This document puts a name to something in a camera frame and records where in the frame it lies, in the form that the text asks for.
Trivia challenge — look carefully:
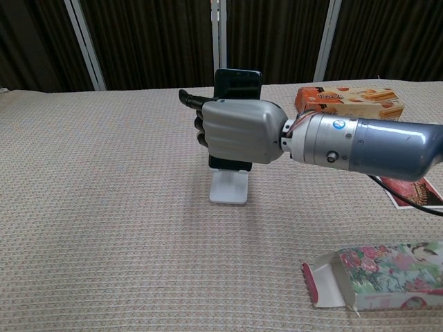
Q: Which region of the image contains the orange biscuit box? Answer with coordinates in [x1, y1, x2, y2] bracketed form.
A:
[294, 86, 406, 121]

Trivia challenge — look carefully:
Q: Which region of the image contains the black smartphone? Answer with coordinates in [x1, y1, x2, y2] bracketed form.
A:
[208, 68, 263, 173]

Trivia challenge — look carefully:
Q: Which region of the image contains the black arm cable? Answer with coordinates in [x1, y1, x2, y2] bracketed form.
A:
[367, 174, 443, 218]

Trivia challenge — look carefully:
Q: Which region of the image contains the white phone stand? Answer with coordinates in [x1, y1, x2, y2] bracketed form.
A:
[208, 168, 251, 205]

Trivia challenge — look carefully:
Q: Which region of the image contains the white screen frame post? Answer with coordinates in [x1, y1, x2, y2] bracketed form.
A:
[63, 0, 108, 92]
[312, 0, 343, 84]
[210, 0, 228, 86]

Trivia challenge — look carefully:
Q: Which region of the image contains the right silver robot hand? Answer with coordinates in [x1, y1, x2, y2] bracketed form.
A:
[178, 89, 289, 165]

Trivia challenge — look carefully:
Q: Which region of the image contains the red picture card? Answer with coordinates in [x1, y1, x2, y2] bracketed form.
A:
[375, 175, 443, 210]

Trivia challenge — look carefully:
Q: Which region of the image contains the floral open carton box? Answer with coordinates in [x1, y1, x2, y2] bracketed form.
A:
[301, 241, 443, 317]

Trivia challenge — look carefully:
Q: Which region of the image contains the dark pleated curtain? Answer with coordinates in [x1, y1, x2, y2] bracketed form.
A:
[0, 0, 443, 93]

